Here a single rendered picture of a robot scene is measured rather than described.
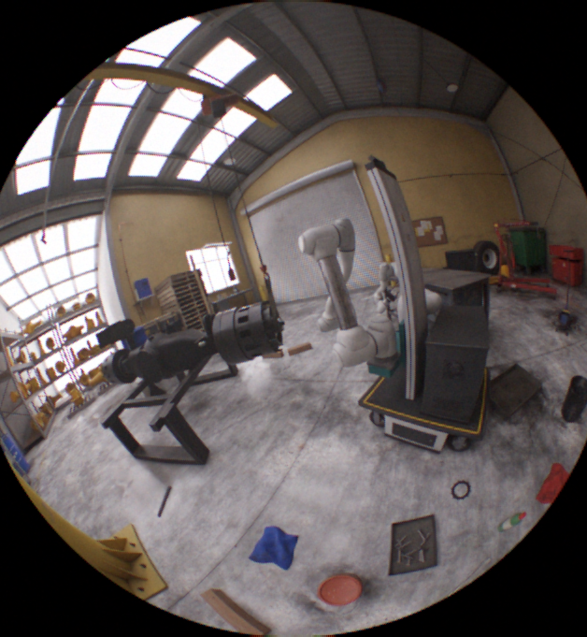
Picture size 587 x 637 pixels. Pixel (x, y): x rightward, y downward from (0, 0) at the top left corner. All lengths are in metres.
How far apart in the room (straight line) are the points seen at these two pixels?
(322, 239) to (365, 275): 5.81
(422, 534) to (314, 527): 0.62
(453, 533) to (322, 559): 0.71
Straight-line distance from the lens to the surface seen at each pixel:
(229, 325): 1.72
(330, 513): 1.37
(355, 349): 0.95
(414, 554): 1.34
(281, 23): 6.19
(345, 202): 6.91
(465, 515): 1.44
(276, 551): 1.39
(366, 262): 6.68
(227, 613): 1.45
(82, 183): 7.03
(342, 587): 1.14
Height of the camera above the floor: 1.32
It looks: 14 degrees down
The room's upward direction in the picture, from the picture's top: 17 degrees counter-clockwise
